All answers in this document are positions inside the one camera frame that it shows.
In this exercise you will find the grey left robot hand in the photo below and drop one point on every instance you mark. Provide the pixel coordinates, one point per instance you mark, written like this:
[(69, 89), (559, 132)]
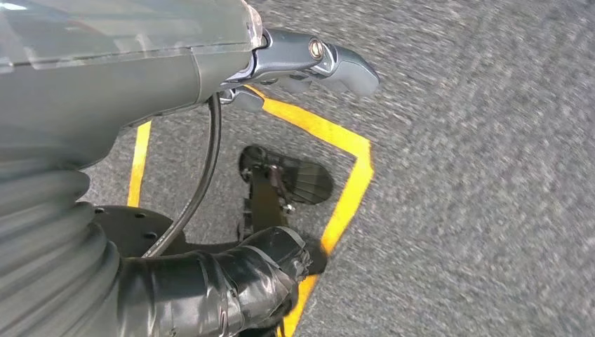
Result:
[(116, 69)]

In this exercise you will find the black perforated robot plate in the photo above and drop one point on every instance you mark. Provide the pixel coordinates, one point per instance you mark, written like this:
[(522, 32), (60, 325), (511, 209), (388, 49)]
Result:
[(130, 228)]

